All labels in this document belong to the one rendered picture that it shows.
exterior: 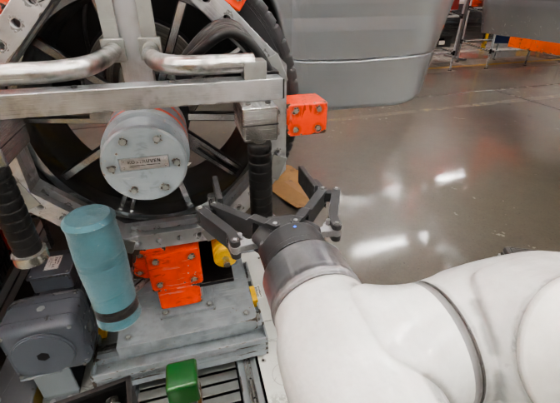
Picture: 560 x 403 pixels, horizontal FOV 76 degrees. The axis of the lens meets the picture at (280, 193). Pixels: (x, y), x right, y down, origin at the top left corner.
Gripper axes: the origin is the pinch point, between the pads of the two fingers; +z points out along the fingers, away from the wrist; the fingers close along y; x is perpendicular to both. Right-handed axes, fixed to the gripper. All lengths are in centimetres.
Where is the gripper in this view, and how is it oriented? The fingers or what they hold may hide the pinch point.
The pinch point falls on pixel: (260, 181)
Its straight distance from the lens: 55.1
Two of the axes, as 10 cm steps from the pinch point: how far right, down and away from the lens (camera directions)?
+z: -2.6, -4.8, 8.4
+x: 0.0, -8.7, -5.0
